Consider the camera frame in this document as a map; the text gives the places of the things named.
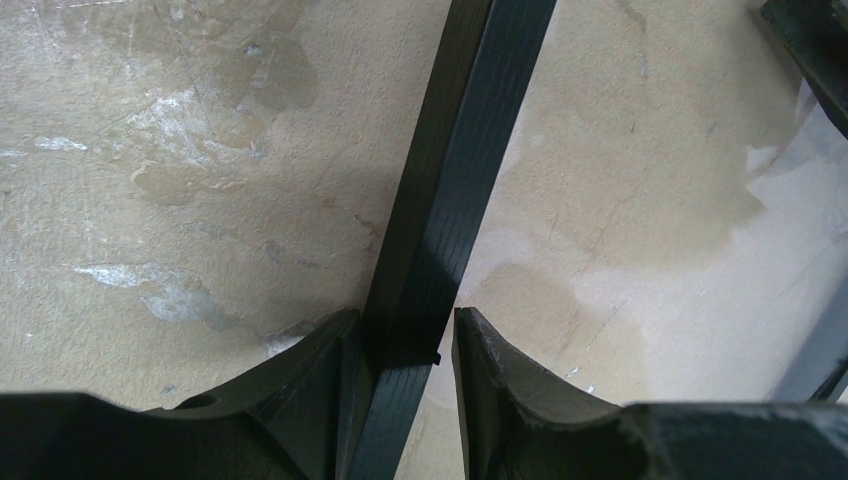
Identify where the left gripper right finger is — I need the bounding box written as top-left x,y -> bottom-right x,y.
453,308 -> 847,479

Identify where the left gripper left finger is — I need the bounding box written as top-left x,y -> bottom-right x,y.
1,310 -> 360,479

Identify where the black picture frame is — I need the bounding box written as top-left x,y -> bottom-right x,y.
345,1 -> 847,479

